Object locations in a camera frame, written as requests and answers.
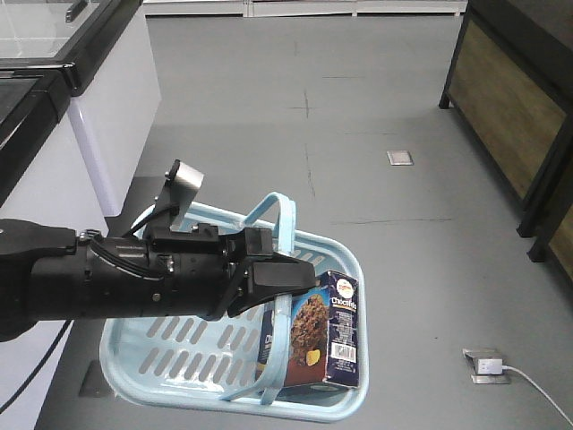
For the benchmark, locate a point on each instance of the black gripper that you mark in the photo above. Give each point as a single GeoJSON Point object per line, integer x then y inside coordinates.
{"type": "Point", "coordinates": [213, 275]}

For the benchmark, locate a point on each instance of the light blue plastic basket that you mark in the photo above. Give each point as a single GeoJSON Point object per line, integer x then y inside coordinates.
{"type": "Point", "coordinates": [234, 364]}

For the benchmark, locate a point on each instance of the blue Chocofello cookie box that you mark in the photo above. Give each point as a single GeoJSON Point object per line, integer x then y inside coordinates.
{"type": "Point", "coordinates": [324, 345]}

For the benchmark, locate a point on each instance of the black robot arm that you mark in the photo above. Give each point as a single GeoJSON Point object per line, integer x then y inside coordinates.
{"type": "Point", "coordinates": [50, 274]}

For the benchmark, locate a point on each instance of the closed steel floor plate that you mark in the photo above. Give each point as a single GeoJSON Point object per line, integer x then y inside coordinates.
{"type": "Point", "coordinates": [94, 383]}

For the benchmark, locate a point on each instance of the far steel floor plate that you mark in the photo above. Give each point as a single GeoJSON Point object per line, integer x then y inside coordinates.
{"type": "Point", "coordinates": [400, 158]}

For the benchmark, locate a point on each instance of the open floor socket box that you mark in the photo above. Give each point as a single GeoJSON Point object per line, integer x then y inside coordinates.
{"type": "Point", "coordinates": [470, 354]}

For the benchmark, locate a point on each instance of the near white chest freezer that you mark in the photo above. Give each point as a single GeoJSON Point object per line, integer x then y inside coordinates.
{"type": "Point", "coordinates": [44, 180]}

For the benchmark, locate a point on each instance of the white chest freezer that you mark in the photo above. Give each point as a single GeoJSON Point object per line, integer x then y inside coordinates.
{"type": "Point", "coordinates": [102, 51]}
{"type": "Point", "coordinates": [44, 180]}

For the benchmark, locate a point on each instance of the white power adapter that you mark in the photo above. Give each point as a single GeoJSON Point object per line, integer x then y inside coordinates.
{"type": "Point", "coordinates": [488, 366]}

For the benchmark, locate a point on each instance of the far white chest freezer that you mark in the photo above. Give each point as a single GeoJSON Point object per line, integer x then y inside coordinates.
{"type": "Point", "coordinates": [102, 51]}

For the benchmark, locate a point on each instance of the white base shelf row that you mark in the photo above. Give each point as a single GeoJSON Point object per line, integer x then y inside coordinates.
{"type": "Point", "coordinates": [256, 9]}

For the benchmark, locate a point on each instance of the wooden black-framed display stand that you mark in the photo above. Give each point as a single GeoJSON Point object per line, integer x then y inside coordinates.
{"type": "Point", "coordinates": [510, 79]}

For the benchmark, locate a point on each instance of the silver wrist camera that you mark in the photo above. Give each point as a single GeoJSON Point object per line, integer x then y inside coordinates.
{"type": "Point", "coordinates": [182, 183]}

